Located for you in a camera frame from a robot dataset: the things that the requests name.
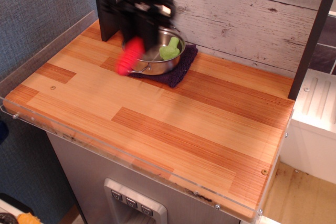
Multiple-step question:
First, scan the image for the silver toy fridge cabinet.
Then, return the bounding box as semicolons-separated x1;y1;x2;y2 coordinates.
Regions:
47;133;240;223

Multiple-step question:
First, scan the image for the stainless steel pot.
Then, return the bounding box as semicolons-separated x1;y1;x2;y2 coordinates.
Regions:
117;27;186;76

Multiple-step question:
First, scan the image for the dark right shelf post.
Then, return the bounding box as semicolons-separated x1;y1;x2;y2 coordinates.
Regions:
288;0;333;100

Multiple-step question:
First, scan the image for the white toy sink unit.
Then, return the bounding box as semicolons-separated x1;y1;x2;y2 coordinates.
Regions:
279;10;336;185

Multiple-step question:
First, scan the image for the green toy vegetable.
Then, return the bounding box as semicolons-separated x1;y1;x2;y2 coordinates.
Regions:
159;37;180;60

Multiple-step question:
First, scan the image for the clear acrylic table guard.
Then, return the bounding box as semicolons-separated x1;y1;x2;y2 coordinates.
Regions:
4;92;293;222

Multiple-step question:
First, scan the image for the dark shelf post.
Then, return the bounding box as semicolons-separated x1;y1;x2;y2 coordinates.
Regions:
96;0;119;41
288;0;333;100

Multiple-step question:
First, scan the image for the dark purple cloth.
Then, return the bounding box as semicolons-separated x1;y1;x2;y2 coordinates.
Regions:
129;44;198;88

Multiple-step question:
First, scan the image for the red-handled metal spoon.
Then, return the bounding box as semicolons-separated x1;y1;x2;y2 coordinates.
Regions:
116;37;145;76

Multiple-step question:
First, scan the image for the dark left shelf post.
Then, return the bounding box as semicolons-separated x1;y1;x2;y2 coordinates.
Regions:
96;0;119;41

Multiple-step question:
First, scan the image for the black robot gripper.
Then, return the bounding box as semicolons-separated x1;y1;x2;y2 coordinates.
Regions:
103;0;176;51

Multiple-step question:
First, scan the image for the yellow object bottom left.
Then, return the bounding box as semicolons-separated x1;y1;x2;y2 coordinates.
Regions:
16;213;41;224

